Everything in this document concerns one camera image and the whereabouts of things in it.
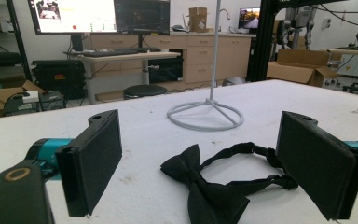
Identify black round stool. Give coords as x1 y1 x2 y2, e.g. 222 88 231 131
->
123 84 169 101

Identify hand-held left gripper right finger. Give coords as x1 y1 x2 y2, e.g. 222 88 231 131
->
275 110 358 221

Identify computer monitor with dark screen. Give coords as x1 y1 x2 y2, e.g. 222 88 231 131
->
114 0 172 35

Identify small monitor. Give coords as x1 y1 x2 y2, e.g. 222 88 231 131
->
238 7 261 30

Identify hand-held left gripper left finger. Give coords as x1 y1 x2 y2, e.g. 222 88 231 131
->
55 108 123 217

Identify computer monitor with bright screen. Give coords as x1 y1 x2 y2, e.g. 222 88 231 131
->
27 0 118 35

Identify grey electronic device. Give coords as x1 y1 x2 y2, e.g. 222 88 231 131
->
3 91 66 117

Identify white metal stand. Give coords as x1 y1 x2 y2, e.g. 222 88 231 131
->
166 0 245 133

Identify black equipment case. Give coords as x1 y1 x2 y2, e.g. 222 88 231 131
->
31 59 87 101

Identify flat cardboard box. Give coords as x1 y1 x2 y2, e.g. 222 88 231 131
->
0 79 45 120

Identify wooden drawer cabinet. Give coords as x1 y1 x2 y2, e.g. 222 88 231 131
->
88 32 257 91

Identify black bow tie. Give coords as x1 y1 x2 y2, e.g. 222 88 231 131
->
159 142 299 224

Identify small cardboard box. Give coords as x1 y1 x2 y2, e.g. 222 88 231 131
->
186 7 209 34

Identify wooden desk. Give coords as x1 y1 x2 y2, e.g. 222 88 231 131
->
64 50 182 105

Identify large open cardboard box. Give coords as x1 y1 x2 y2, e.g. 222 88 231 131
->
266 49 340 88

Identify black shelf rack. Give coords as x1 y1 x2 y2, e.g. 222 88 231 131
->
0 0 33 82

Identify black keyboard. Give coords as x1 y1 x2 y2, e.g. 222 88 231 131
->
82 49 139 58

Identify black metal frame post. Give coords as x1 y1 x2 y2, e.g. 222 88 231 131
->
246 0 281 83

